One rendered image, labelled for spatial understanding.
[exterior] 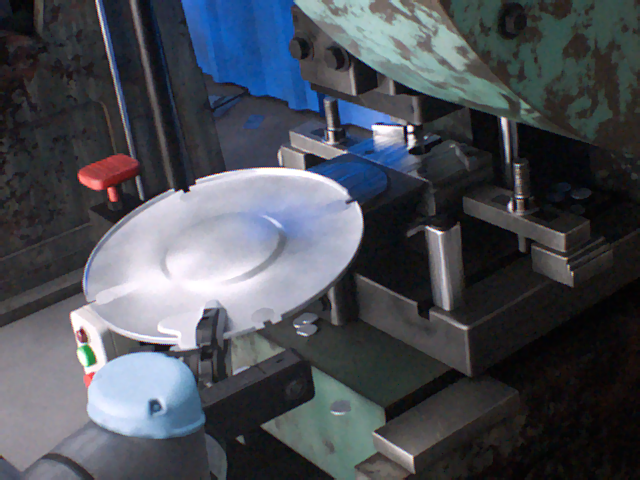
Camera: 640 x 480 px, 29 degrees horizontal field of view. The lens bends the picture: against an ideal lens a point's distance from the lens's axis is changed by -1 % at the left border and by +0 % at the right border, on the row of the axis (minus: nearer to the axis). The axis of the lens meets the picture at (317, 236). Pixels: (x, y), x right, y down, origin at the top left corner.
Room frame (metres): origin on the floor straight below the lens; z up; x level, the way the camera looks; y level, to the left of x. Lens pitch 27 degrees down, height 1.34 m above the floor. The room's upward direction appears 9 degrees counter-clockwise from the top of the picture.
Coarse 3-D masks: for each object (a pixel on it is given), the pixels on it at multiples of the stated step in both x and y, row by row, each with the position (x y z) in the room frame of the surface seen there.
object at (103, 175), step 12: (120, 156) 1.47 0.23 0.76; (84, 168) 1.45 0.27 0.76; (96, 168) 1.44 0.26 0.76; (108, 168) 1.44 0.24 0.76; (120, 168) 1.43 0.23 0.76; (132, 168) 1.43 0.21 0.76; (84, 180) 1.42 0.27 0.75; (96, 180) 1.41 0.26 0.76; (108, 180) 1.41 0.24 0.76; (120, 180) 1.41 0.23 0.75; (108, 192) 1.44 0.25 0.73; (120, 192) 1.44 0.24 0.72
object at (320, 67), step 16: (304, 16) 1.25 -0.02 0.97; (304, 32) 1.25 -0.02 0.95; (320, 32) 1.23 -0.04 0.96; (288, 48) 1.26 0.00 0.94; (304, 48) 1.24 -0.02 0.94; (320, 48) 1.23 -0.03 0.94; (336, 48) 1.20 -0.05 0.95; (304, 64) 1.26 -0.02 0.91; (320, 64) 1.23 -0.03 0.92; (336, 64) 1.19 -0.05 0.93; (352, 64) 1.19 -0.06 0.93; (320, 80) 1.24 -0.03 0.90; (336, 80) 1.21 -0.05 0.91; (352, 80) 1.19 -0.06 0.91; (368, 80) 1.20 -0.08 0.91; (384, 80) 1.20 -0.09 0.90
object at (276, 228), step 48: (240, 192) 1.22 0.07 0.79; (288, 192) 1.20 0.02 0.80; (336, 192) 1.18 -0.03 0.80; (144, 240) 1.17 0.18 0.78; (192, 240) 1.14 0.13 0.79; (240, 240) 1.12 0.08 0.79; (288, 240) 1.11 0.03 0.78; (336, 240) 1.09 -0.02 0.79; (96, 288) 1.10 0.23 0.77; (144, 288) 1.09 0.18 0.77; (192, 288) 1.06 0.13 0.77; (240, 288) 1.05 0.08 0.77; (288, 288) 1.03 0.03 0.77; (144, 336) 1.00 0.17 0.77
